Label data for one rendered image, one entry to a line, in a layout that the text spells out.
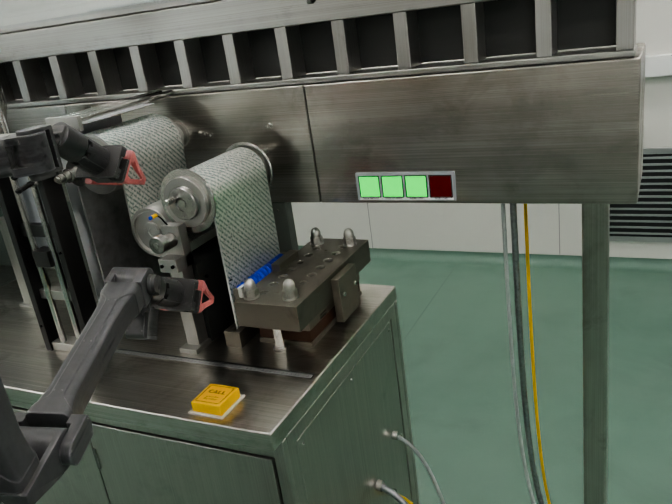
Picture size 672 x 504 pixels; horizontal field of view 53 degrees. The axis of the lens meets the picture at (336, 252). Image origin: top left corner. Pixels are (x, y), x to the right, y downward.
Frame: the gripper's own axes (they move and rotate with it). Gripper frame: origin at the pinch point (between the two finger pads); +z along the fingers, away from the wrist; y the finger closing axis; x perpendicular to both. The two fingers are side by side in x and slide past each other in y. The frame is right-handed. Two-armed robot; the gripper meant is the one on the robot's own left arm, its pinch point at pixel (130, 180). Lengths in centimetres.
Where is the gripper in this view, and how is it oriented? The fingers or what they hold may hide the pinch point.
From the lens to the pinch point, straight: 143.0
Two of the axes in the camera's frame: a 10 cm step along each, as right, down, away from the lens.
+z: 4.2, 3.1, 8.5
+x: 1.6, -9.5, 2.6
